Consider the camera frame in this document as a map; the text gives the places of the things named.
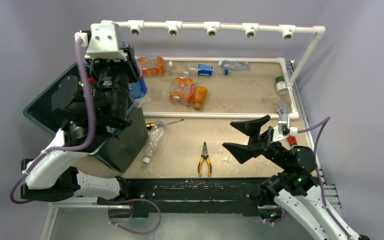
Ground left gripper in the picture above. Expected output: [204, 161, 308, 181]
[90, 44, 145, 126]

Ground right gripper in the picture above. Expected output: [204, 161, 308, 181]
[222, 114, 289, 169]

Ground Pepsi bottle blue cap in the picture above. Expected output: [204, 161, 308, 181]
[121, 41, 150, 108]

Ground large crushed orange label bottle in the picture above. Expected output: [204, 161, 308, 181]
[136, 56, 173, 77]

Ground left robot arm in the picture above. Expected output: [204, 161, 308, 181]
[17, 44, 141, 205]

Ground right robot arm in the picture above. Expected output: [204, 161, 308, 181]
[223, 114, 368, 240]

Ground dark green plastic bin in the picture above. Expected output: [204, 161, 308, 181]
[23, 63, 148, 173]

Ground yellow black tool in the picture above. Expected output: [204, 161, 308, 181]
[146, 119, 184, 131]

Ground small jar green lid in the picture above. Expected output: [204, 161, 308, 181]
[275, 76, 288, 95]

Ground small orange juice bottle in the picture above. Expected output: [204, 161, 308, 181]
[193, 86, 208, 111]

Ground clear bottle white cap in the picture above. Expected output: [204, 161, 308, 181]
[142, 120, 167, 164]

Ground clear crushed bottle back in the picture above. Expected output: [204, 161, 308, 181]
[217, 59, 250, 71]

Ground blue label bottle back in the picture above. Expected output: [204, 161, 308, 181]
[186, 64, 229, 77]

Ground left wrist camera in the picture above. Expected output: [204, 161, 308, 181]
[74, 20, 128, 61]

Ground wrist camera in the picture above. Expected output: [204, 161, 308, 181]
[74, 20, 128, 61]
[272, 114, 298, 142]

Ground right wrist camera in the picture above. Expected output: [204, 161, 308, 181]
[272, 114, 298, 142]

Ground red handled adjustable wrench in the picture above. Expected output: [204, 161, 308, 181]
[276, 101, 298, 148]

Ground yellow handled pliers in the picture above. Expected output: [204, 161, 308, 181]
[197, 141, 212, 177]

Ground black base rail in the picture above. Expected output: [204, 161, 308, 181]
[19, 158, 279, 220]

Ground white PVC pipe frame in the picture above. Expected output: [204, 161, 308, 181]
[101, 20, 326, 120]

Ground purple cable loop front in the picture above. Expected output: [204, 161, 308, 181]
[107, 197, 163, 236]

